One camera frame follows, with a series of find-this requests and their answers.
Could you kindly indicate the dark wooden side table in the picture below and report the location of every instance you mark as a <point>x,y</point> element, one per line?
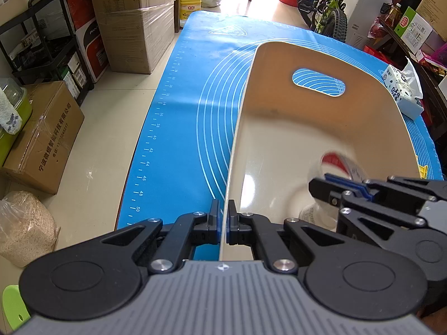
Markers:
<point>431,80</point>

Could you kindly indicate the yellow detergent jug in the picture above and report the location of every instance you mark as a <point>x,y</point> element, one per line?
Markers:
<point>190,7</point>

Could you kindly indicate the clear bag of grain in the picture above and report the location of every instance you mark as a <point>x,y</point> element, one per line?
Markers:
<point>24,226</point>

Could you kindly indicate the orange drink bottle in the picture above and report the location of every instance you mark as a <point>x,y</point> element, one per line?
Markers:
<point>393,14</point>

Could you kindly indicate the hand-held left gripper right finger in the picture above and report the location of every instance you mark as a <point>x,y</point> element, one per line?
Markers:
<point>230,221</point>

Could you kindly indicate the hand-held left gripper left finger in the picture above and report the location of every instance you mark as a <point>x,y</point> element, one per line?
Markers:
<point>216,221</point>

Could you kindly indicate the red carton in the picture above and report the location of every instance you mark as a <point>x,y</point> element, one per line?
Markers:
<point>81,5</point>

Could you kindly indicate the green children's bicycle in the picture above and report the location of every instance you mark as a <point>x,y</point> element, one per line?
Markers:
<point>331,10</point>

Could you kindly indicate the blue silicone baking mat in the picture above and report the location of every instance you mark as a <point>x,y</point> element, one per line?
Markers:
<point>195,76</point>

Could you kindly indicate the red and white appliance box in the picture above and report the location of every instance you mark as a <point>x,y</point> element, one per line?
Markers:
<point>92,52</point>

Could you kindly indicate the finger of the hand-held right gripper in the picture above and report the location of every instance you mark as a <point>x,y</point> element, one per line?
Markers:
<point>324,192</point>
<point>345,184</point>

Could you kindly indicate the black utility cart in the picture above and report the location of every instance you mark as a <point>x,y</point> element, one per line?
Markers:
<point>45,3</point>

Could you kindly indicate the plastic-wrapped large cardboard box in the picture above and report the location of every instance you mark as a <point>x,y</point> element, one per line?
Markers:
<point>136,38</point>

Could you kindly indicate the beige plastic storage bin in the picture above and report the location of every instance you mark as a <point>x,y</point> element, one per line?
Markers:
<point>297,129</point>

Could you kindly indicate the tan cardboard box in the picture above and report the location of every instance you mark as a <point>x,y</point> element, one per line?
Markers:
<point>434,3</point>

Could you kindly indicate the clear tape roll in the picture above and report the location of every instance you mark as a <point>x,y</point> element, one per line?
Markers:
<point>337,162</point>

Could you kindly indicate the green plastic stool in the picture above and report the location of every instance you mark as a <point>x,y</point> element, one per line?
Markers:
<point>14,307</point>

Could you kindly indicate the white tissue pack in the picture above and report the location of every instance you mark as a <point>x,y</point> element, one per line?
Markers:
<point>401,90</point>

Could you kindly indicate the green and white carton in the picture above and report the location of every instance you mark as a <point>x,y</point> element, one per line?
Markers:
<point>414,28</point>

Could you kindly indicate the white fluffy cloth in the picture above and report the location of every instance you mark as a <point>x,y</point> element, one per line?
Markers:
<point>7,113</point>

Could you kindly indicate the printed brown cardboard box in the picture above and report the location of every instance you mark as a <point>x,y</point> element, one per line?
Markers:
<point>49,129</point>

